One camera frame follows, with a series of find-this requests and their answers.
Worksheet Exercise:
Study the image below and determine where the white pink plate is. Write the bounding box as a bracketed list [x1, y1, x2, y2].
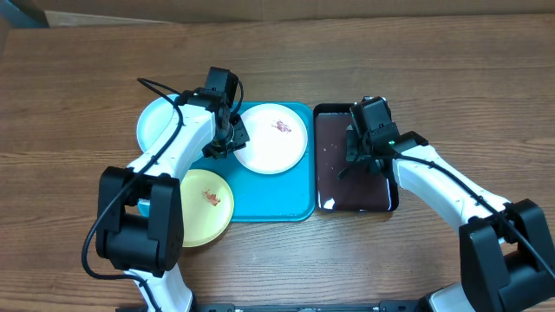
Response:
[234, 103, 309, 174]

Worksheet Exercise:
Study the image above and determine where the yellow plate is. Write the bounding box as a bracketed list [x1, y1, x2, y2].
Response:
[180, 169, 234, 248]

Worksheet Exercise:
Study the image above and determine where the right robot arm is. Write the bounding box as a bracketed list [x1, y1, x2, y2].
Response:
[339, 97, 554, 312]

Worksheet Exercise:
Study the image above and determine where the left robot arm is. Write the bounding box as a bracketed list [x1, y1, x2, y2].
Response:
[82, 67, 249, 311]

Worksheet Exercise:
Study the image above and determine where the black water tray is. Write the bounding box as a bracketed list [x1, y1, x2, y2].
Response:
[313, 103, 399, 212]

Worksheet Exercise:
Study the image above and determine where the teal plastic tray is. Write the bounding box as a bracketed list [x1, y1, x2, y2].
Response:
[137, 101, 317, 224]

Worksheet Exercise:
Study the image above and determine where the light blue plate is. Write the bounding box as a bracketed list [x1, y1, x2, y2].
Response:
[136, 94, 217, 162]

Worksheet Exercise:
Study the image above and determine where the brown cardboard backdrop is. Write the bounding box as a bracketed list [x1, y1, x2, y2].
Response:
[34, 0, 554, 23]

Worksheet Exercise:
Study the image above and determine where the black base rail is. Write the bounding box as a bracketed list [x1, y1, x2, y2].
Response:
[189, 300, 421, 312]

